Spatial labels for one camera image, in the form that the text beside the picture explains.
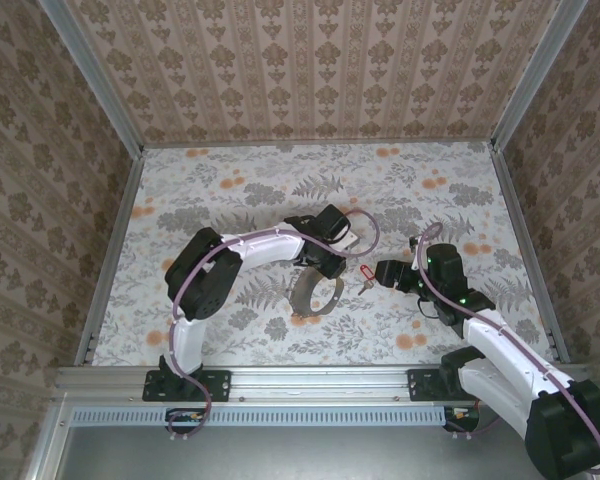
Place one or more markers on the thin aluminium wall rail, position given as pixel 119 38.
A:
pixel 330 142

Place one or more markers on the aluminium side rail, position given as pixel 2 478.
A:
pixel 530 250
pixel 112 260

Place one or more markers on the aluminium frame post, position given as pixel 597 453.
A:
pixel 95 85
pixel 540 75

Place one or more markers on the red plastic key tag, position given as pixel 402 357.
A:
pixel 367 272

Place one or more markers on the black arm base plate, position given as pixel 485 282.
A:
pixel 220 385
pixel 420 385

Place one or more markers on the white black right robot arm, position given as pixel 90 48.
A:
pixel 505 350

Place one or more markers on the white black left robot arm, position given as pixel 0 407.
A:
pixel 260 247

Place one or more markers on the short aluminium frame rail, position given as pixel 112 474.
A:
pixel 45 440

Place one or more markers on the long aluminium base rail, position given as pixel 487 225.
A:
pixel 320 385

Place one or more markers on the silver key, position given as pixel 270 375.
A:
pixel 366 286

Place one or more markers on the grey metal shelf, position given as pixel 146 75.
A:
pixel 330 455

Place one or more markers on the floral patterned table cover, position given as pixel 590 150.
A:
pixel 330 175

